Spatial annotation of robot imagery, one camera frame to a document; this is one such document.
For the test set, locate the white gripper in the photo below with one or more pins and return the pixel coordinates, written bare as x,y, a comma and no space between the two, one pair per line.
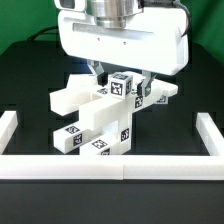
129,33

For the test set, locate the white chair back frame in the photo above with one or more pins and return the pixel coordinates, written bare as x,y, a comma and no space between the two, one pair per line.
97,107

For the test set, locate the small white marker cube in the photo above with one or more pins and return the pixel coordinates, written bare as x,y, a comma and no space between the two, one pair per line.
162,100

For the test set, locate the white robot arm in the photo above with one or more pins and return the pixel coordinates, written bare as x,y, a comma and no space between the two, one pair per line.
149,35

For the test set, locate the white U-shaped fence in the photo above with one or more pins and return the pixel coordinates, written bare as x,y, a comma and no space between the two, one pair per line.
210,167

